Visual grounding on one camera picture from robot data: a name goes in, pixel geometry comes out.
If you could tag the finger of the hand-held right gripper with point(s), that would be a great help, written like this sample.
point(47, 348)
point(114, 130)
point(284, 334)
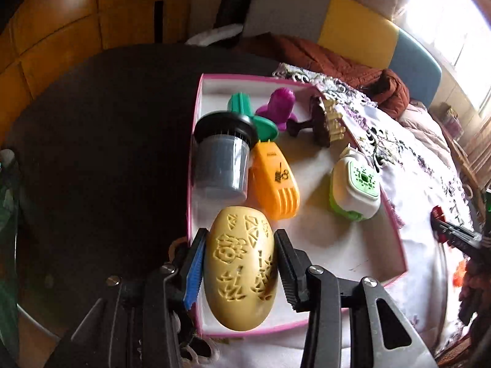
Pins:
point(460, 244)
point(458, 230)

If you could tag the wooden wardrobe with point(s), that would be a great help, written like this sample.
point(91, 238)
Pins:
point(76, 19)

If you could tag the green and white plug-in device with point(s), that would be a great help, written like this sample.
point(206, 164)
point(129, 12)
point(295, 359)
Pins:
point(355, 184)

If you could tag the purple storage box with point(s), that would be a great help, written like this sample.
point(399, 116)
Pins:
point(452, 120)

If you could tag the green plastic funnel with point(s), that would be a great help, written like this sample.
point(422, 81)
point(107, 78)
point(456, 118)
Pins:
point(264, 128)

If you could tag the yellow and blue headboard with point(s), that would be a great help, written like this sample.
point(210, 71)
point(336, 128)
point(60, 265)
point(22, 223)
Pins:
point(356, 30)

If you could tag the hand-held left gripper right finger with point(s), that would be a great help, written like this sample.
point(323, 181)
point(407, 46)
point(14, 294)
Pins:
point(285, 268)

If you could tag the rust-brown blanket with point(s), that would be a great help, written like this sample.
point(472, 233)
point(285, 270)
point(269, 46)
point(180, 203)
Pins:
point(337, 65)

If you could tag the white floral embroidered tablecloth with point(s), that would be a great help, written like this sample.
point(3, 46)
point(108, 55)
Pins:
point(414, 184)

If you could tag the wooden desk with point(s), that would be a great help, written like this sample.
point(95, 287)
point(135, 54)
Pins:
point(470, 168)

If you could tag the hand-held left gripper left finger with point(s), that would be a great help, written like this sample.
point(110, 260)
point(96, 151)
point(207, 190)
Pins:
point(193, 276)

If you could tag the wooden scalp massager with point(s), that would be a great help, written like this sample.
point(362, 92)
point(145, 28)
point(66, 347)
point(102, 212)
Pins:
point(322, 122)

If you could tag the red metallic tube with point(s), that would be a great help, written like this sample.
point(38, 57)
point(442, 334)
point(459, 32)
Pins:
point(437, 214)

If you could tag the yellow oval carved case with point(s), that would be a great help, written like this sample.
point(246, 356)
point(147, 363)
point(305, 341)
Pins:
point(238, 268)

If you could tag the orange clipper comb guard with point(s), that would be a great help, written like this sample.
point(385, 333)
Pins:
point(274, 180)

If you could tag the window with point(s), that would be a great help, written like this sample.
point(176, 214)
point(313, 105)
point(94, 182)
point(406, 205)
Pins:
point(452, 15)

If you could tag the pale pink duvet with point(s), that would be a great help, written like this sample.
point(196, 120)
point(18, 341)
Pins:
point(425, 130)

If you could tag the orange perforated cube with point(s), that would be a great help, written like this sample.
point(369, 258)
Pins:
point(458, 274)

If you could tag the grey cup with black lid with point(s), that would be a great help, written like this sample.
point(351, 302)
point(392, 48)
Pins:
point(220, 161)

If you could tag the pink-rimmed white box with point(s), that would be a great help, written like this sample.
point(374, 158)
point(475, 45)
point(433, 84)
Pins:
point(337, 245)

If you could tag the purple perforated plastic strainer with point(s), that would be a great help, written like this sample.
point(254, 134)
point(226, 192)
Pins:
point(282, 103)

